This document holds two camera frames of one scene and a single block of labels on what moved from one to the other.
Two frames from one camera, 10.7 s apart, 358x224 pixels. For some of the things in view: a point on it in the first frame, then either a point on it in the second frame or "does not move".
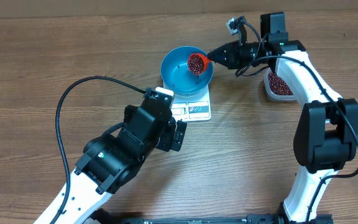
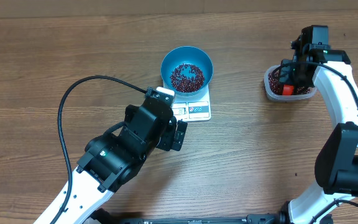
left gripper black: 168,142 does not move
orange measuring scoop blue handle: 197,63 to 288,89
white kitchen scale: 195,107 does not move
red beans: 277,85 does not move
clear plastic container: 276,88 does not move
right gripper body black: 245,57 to 291,75
